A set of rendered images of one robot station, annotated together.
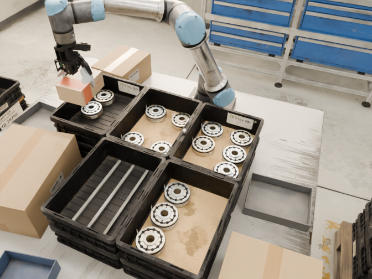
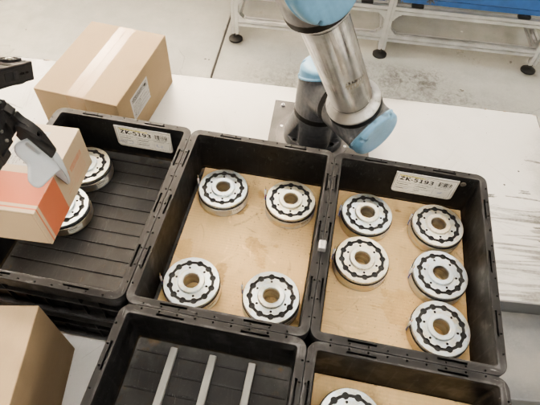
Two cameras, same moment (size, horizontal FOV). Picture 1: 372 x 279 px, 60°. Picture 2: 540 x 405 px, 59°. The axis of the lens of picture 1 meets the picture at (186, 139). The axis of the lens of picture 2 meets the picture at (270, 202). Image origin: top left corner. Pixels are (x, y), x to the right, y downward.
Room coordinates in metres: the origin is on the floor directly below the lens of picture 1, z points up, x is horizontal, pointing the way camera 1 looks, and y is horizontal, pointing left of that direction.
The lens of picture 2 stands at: (0.63, 0.20, 1.63)
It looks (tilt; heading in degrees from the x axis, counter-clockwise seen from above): 53 degrees down; 346
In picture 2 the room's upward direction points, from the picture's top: 3 degrees clockwise
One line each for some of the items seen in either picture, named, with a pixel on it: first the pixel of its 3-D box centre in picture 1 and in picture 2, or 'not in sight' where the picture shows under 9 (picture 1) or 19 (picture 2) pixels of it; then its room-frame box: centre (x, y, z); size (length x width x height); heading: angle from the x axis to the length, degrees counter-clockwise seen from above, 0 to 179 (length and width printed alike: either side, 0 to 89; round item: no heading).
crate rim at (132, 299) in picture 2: (156, 119); (242, 220); (1.11, 0.13, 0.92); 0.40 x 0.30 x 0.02; 158
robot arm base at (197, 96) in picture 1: (206, 96); (315, 122); (1.46, -0.11, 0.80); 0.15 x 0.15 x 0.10
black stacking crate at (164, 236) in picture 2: (157, 128); (242, 235); (1.11, 0.13, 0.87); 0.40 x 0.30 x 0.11; 158
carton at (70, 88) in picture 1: (81, 85); (26, 179); (1.13, 0.45, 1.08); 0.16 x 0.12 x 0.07; 161
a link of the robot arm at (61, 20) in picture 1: (60, 14); not in sight; (1.11, 0.46, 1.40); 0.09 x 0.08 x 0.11; 112
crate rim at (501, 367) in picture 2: (219, 139); (407, 250); (1.00, -0.14, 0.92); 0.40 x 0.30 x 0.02; 158
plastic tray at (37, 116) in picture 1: (46, 122); not in sight; (1.28, 0.75, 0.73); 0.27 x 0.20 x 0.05; 65
